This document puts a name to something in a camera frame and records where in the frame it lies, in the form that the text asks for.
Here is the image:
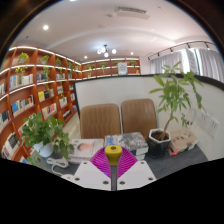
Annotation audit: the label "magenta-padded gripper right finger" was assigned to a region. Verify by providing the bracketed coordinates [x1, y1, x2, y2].
[114, 147, 158, 192]

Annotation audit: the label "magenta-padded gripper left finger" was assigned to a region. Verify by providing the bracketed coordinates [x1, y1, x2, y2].
[61, 147, 114, 192]

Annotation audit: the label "yellow charger block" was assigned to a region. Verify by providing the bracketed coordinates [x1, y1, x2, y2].
[104, 144, 124, 167]

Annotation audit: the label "stack of white books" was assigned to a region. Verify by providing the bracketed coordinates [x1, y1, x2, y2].
[68, 138, 105, 164]

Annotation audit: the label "stack of dark books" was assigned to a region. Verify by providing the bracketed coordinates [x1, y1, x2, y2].
[103, 131, 150, 161]

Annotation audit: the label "money tree in black pot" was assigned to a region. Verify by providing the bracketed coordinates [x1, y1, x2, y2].
[146, 60, 204, 158]

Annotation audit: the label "pothos plant in white pot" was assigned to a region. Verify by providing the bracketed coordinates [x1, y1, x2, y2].
[20, 112, 75, 164]

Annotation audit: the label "tan upholstered chair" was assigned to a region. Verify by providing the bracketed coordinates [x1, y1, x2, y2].
[79, 103, 122, 140]
[120, 98, 158, 140]

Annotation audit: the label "stack of beige books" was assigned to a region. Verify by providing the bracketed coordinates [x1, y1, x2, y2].
[168, 129, 200, 157]

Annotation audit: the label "white partition with black rim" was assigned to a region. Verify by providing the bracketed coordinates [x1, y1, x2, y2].
[73, 73, 224, 161]

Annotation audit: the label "orange wooden bookshelf unit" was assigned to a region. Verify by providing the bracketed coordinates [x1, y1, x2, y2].
[0, 44, 142, 161]

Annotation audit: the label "white curtain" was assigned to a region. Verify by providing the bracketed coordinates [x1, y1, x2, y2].
[149, 52, 185, 75]
[198, 48, 224, 83]

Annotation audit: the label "multi-bulb ceiling lamp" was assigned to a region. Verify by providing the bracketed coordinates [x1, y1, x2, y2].
[96, 44, 118, 58]

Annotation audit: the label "white standing banner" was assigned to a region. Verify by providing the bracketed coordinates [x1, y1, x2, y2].
[185, 49, 200, 76]

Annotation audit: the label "recessed ceiling lights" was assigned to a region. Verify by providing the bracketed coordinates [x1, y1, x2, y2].
[41, 0, 136, 61]

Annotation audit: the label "ceiling air conditioner vent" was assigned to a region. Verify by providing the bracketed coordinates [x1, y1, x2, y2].
[111, 5, 151, 19]

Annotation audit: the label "white power cable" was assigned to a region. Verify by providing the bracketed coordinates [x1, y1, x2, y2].
[45, 156, 70, 177]

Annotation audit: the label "white wall socket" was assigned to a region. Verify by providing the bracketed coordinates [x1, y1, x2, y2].
[207, 117, 220, 138]
[198, 111, 209, 129]

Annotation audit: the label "black track light rail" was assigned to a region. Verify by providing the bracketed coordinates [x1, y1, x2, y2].
[147, 40, 216, 61]

